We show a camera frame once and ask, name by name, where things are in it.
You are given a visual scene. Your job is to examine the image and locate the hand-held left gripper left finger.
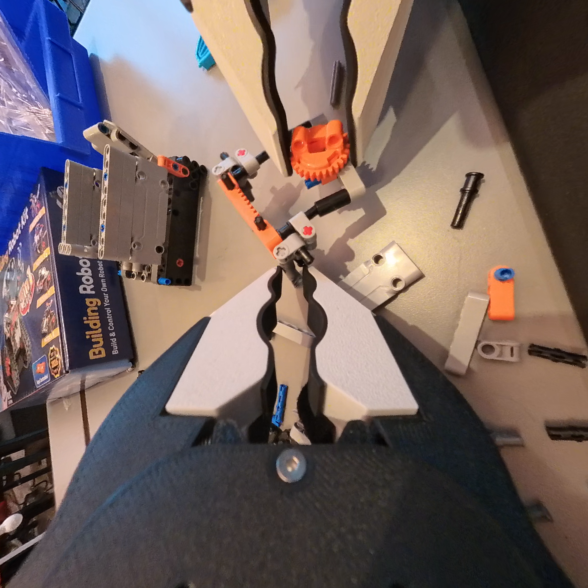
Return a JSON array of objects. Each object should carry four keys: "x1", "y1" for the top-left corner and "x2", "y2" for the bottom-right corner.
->
[{"x1": 166, "y1": 269, "x2": 281, "y2": 440}]

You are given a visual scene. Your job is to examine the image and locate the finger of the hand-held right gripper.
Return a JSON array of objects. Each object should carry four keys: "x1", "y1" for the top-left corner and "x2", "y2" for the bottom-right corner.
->
[
  {"x1": 191, "y1": 0, "x2": 288, "y2": 154},
  {"x1": 342, "y1": 0, "x2": 416, "y2": 166}
]

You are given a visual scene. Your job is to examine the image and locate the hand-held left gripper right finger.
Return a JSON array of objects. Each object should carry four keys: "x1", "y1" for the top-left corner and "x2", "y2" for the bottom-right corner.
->
[{"x1": 299, "y1": 267, "x2": 419, "y2": 440}]

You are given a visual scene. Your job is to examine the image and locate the light grey panel piece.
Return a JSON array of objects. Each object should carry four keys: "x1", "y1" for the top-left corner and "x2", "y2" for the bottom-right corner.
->
[{"x1": 342, "y1": 241, "x2": 423, "y2": 310}]

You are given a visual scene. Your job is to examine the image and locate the small orange gear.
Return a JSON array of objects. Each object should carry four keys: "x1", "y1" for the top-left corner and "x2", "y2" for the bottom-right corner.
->
[{"x1": 290, "y1": 120, "x2": 352, "y2": 182}]

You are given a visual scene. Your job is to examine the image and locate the grey beam with black pin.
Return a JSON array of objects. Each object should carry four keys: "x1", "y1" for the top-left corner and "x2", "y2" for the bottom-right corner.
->
[{"x1": 303, "y1": 161, "x2": 368, "y2": 217}]

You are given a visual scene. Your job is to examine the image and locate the small orange grey subassembly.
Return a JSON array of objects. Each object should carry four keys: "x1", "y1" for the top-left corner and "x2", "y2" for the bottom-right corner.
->
[{"x1": 212, "y1": 147, "x2": 319, "y2": 276}]

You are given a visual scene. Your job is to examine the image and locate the blue storage bin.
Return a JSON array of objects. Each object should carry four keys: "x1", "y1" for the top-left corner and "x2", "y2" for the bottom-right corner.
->
[{"x1": 0, "y1": 0, "x2": 104, "y2": 239}]

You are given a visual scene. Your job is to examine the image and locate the clear plastic bags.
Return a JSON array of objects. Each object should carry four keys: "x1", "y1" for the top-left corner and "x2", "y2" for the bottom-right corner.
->
[{"x1": 0, "y1": 14, "x2": 56, "y2": 143}]

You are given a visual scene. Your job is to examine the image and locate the cyan curved rim piece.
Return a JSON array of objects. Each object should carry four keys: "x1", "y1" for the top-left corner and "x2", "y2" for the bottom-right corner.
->
[{"x1": 196, "y1": 37, "x2": 217, "y2": 72}]

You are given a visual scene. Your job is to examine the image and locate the small grey axle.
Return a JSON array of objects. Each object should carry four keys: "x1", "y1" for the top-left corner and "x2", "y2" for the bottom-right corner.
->
[{"x1": 329, "y1": 62, "x2": 345, "y2": 108}]

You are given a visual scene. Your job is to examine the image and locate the grey straight beam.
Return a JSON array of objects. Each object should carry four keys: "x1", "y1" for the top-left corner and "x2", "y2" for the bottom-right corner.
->
[{"x1": 445, "y1": 292, "x2": 489, "y2": 375}]

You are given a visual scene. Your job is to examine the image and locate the black pin with grey connector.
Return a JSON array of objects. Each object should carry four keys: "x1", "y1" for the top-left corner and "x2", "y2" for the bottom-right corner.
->
[{"x1": 476, "y1": 340, "x2": 587, "y2": 368}]

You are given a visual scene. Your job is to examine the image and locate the small orange piece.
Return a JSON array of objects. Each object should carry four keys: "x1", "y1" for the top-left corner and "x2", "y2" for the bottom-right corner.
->
[{"x1": 487, "y1": 267, "x2": 515, "y2": 320}]

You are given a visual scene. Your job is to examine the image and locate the blue robot kit box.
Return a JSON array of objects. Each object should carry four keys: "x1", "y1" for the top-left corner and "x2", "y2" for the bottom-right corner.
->
[{"x1": 0, "y1": 168, "x2": 138, "y2": 409}]

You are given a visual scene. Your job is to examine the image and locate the loose black pin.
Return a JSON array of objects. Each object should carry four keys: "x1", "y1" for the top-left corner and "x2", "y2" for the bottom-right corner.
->
[{"x1": 450, "y1": 172, "x2": 485, "y2": 228}]

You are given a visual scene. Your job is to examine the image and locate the grey black robot model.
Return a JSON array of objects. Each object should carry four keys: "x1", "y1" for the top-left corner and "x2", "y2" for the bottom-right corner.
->
[{"x1": 57, "y1": 120, "x2": 205, "y2": 287}]

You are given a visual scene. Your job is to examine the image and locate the small grey bracket piece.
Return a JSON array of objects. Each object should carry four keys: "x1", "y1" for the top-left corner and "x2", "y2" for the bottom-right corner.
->
[{"x1": 276, "y1": 322, "x2": 313, "y2": 347}]

